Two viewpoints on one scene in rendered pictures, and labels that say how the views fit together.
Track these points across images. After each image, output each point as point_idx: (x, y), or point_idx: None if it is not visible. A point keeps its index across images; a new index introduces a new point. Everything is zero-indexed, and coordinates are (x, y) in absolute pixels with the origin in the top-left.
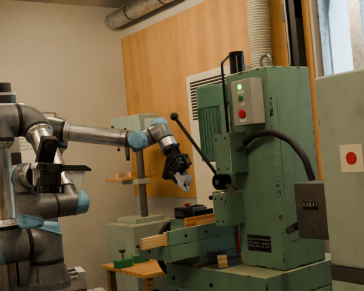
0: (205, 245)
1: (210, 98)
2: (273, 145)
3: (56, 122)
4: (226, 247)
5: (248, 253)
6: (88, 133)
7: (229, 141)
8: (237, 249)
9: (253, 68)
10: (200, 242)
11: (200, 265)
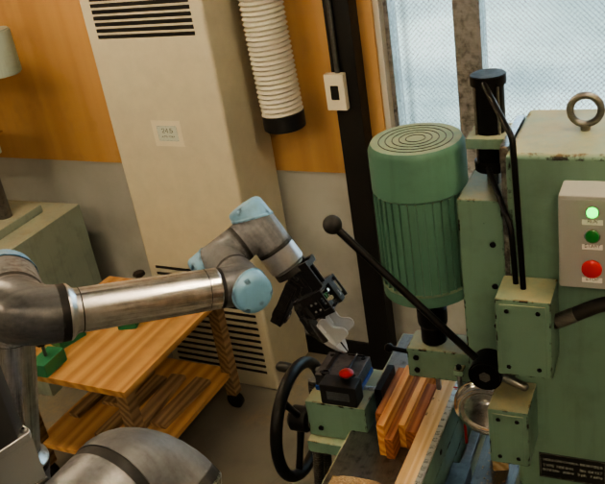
0: (441, 475)
1: (429, 184)
2: None
3: (44, 303)
4: (456, 449)
5: (540, 481)
6: (134, 308)
7: (548, 321)
8: (463, 438)
9: None
10: (438, 477)
11: None
